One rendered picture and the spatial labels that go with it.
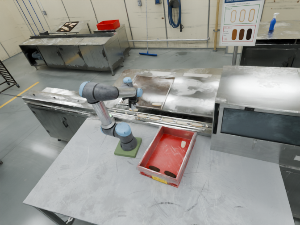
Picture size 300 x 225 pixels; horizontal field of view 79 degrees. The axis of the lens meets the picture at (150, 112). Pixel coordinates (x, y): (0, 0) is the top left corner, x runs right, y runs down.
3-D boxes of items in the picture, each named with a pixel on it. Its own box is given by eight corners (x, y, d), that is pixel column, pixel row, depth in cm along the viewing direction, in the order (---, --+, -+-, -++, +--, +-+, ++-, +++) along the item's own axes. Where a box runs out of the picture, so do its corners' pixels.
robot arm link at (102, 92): (108, 85, 112) (143, 85, 156) (94, 83, 116) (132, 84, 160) (107, 104, 114) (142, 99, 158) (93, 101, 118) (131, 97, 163)
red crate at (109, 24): (97, 30, 481) (95, 24, 473) (104, 25, 506) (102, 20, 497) (114, 28, 464) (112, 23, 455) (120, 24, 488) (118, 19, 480)
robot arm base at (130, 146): (135, 152, 155) (132, 145, 148) (118, 150, 158) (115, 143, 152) (139, 137, 165) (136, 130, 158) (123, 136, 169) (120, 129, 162)
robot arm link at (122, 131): (129, 144, 149) (125, 134, 140) (115, 140, 154) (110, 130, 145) (135, 133, 156) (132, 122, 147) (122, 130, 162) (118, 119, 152)
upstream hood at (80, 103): (24, 101, 253) (20, 96, 248) (34, 93, 265) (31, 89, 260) (96, 114, 205) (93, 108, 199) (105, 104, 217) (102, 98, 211)
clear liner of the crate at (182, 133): (137, 174, 141) (135, 167, 135) (162, 131, 172) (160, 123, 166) (178, 189, 127) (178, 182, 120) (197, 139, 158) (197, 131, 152)
